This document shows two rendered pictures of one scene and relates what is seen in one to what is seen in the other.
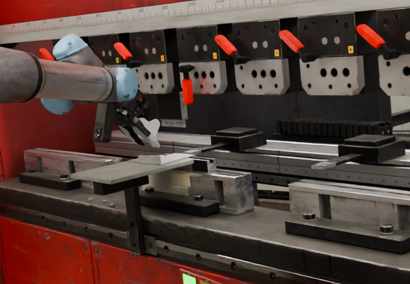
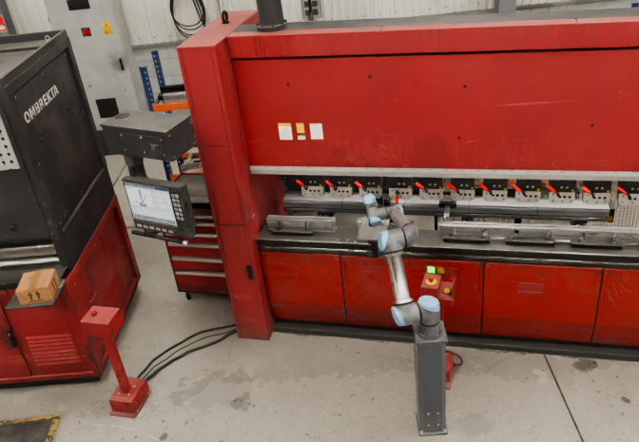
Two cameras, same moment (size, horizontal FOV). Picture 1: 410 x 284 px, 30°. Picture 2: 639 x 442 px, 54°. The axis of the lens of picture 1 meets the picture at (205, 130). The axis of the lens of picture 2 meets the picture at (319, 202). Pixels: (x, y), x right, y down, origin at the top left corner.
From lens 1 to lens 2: 3.20 m
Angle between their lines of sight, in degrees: 37
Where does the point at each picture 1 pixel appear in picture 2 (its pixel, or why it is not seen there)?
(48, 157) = (288, 221)
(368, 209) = (472, 230)
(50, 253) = (308, 262)
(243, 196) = not seen: hidden behind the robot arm
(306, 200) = (447, 229)
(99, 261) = (345, 261)
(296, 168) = (413, 208)
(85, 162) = (318, 221)
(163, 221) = not seen: hidden behind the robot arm
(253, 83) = (428, 196)
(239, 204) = not seen: hidden behind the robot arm
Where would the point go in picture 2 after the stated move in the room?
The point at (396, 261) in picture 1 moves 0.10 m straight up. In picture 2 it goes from (491, 246) to (492, 234)
